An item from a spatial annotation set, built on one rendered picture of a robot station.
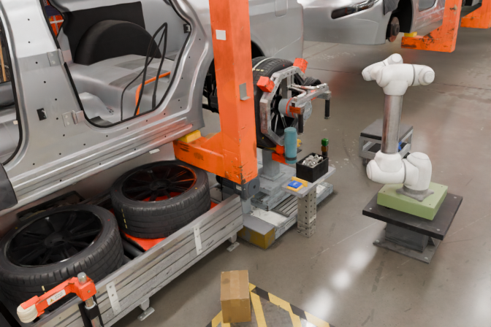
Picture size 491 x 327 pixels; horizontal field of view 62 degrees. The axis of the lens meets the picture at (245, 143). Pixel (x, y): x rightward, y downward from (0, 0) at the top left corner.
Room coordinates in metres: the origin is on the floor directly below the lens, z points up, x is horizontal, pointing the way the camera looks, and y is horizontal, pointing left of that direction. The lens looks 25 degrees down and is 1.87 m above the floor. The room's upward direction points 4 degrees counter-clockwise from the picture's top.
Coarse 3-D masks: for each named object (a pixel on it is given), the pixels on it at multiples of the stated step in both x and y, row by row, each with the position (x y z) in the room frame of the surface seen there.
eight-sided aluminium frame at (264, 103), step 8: (280, 72) 2.75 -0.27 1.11; (288, 72) 2.75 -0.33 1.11; (296, 72) 2.82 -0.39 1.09; (272, 80) 2.68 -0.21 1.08; (280, 80) 2.68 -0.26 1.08; (304, 80) 2.90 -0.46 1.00; (264, 96) 2.62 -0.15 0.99; (272, 96) 2.61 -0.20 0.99; (264, 104) 2.58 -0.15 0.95; (264, 112) 2.58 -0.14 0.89; (264, 120) 2.61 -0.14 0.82; (296, 120) 2.92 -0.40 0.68; (304, 120) 2.90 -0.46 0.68; (264, 128) 2.59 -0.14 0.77; (296, 128) 2.87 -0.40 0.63; (272, 136) 2.60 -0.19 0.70; (280, 136) 2.76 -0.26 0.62; (280, 144) 2.67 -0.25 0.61
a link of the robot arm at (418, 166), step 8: (416, 152) 2.31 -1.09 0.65; (408, 160) 2.26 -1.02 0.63; (416, 160) 2.22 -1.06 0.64; (424, 160) 2.21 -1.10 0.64; (408, 168) 2.21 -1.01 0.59; (416, 168) 2.20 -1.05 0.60; (424, 168) 2.19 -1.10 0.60; (408, 176) 2.19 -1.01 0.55; (416, 176) 2.19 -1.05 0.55; (424, 176) 2.18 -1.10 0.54; (408, 184) 2.20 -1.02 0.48; (416, 184) 2.19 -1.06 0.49; (424, 184) 2.18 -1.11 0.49
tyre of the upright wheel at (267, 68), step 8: (256, 64) 2.83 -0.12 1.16; (264, 64) 2.79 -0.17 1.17; (272, 64) 2.77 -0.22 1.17; (280, 64) 2.82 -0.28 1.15; (288, 64) 2.89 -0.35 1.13; (256, 72) 2.74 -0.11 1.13; (264, 72) 2.71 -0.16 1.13; (272, 72) 2.75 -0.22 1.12; (256, 80) 2.68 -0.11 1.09; (256, 88) 2.64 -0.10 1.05; (256, 96) 2.62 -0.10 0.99; (256, 104) 2.62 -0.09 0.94; (256, 112) 2.62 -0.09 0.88; (256, 120) 2.61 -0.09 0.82; (256, 128) 2.61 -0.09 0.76; (256, 136) 2.61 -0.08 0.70; (264, 136) 2.67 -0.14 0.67; (256, 144) 2.72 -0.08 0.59; (264, 144) 2.67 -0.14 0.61; (272, 144) 2.73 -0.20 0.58
